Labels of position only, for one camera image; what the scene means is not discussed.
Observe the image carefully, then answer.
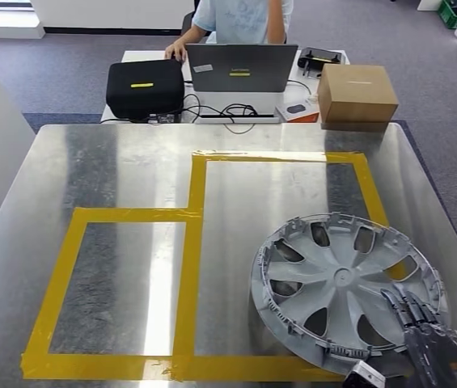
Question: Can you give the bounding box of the brown cardboard box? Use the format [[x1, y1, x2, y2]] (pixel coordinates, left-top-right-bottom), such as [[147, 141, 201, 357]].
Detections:
[[317, 64, 400, 133]]

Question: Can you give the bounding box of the black carry case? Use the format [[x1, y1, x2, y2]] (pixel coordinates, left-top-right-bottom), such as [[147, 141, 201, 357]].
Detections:
[[106, 58, 186, 121]]

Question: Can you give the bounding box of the grey plastic wheel cover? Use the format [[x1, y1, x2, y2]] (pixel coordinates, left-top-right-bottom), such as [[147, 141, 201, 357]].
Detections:
[[250, 212, 449, 376]]

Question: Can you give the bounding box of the black chair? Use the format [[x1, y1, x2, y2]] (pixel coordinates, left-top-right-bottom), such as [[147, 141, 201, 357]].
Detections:
[[180, 11, 196, 37]]

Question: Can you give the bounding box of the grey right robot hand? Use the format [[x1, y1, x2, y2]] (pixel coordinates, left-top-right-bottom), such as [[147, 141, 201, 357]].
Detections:
[[381, 284, 457, 388]]

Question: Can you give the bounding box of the black controller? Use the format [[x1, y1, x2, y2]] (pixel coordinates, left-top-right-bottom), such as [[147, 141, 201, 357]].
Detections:
[[297, 47, 343, 78]]

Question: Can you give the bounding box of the grey laptop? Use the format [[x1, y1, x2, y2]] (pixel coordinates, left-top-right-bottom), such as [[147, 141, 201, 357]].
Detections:
[[186, 44, 298, 93]]

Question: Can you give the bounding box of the yellow workbench tape outline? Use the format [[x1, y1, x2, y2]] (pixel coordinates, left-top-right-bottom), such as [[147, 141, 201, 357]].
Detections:
[[20, 151, 409, 382]]

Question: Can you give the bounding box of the steel workbench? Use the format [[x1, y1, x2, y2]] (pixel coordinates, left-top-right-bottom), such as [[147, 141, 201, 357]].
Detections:
[[0, 121, 457, 388]]

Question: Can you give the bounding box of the green plastic crate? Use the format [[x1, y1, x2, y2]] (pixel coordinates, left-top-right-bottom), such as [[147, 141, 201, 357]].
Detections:
[[437, 0, 457, 31]]

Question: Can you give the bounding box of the person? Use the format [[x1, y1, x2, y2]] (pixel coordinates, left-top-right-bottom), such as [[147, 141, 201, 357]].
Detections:
[[164, 0, 295, 62]]

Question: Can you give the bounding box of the black cable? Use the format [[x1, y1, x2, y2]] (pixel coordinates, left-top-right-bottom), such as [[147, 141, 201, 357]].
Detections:
[[181, 78, 313, 135]]

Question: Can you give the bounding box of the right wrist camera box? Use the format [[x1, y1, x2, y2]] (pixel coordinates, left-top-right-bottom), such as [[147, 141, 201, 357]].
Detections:
[[341, 360, 387, 388]]

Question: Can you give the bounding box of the small white orange box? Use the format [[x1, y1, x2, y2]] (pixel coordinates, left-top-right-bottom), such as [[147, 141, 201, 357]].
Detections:
[[275, 99, 320, 124]]

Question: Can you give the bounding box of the small white desk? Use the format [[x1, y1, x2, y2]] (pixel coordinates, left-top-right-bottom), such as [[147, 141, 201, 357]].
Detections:
[[100, 48, 350, 125]]

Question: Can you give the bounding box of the person's right hand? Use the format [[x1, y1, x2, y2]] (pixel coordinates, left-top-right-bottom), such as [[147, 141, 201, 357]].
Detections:
[[164, 41, 189, 62]]

